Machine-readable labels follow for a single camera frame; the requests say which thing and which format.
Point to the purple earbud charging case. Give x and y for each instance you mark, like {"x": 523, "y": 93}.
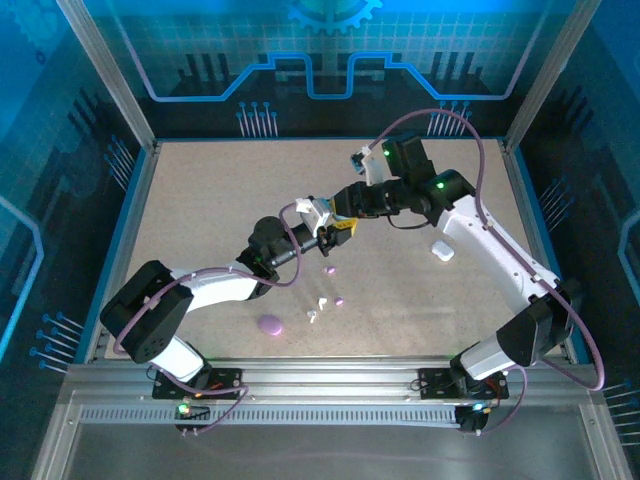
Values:
{"x": 271, "y": 325}

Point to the white earbud charging case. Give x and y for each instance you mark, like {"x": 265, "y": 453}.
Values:
{"x": 442, "y": 250}

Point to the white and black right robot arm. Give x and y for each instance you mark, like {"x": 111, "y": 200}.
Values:
{"x": 480, "y": 235}

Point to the aluminium frame post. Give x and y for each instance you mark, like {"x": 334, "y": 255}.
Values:
{"x": 112, "y": 75}
{"x": 548, "y": 75}

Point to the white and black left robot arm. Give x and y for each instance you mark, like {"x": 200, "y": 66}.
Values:
{"x": 220, "y": 290}

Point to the aluminium base beam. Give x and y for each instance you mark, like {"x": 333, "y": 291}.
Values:
{"x": 325, "y": 377}

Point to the black controller box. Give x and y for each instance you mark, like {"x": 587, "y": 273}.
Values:
{"x": 197, "y": 414}
{"x": 470, "y": 422}

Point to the aluminium lower frame rail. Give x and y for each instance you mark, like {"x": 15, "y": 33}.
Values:
{"x": 50, "y": 462}
{"x": 612, "y": 462}

